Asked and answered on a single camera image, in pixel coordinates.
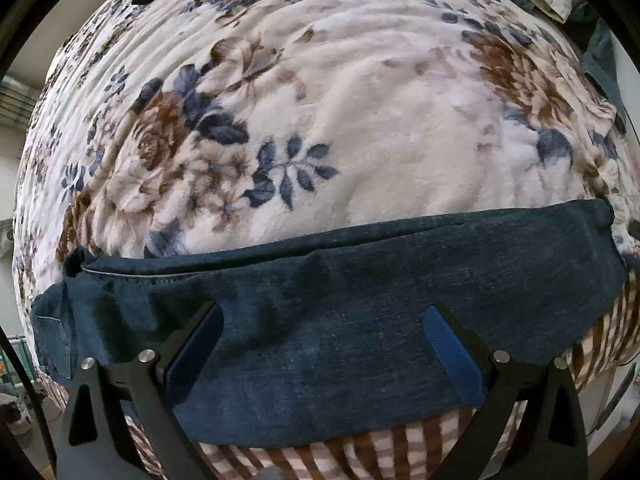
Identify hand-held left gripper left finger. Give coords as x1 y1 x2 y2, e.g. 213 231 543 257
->
54 302 225 480

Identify blue denim cloth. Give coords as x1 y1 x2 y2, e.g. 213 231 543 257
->
581 0 629 128

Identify brown checked bed sheet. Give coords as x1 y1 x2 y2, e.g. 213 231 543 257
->
39 259 640 480

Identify dark blue denim pants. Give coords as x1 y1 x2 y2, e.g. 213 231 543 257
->
31 198 629 450

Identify floral fleece blanket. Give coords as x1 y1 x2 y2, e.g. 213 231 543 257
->
12 0 640 273

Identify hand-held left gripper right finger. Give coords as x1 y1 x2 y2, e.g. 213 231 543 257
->
422 303 589 480

